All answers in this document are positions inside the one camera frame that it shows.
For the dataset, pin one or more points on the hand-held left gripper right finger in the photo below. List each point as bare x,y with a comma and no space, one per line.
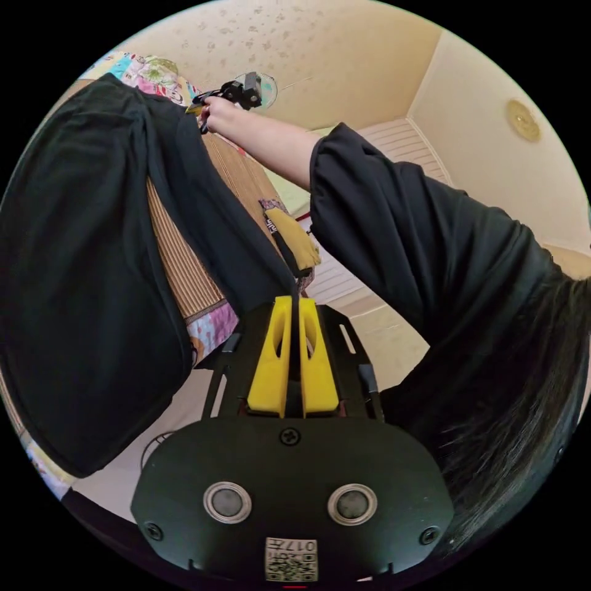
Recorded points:
318,374

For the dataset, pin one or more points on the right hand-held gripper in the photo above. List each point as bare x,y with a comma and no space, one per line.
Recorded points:
231,91

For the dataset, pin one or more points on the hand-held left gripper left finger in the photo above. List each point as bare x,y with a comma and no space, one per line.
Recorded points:
268,369

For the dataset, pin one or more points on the black pants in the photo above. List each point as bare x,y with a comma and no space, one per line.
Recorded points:
83,231

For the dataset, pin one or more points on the person's right forearm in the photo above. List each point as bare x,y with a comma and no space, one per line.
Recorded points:
277,147

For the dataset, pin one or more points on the person's right hand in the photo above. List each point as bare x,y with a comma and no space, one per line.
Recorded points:
225,116

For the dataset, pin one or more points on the round fan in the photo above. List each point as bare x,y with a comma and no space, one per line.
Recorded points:
268,92

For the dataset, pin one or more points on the pile of clothes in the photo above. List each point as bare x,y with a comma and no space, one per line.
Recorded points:
293,240

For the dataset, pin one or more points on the bed with woven mat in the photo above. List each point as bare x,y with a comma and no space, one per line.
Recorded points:
184,263

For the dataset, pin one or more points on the person's body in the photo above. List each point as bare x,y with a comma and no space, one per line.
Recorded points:
438,258

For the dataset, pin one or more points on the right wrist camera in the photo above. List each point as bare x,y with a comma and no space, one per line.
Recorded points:
252,87

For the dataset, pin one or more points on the round gold wall disc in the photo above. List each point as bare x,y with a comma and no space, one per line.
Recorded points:
522,120

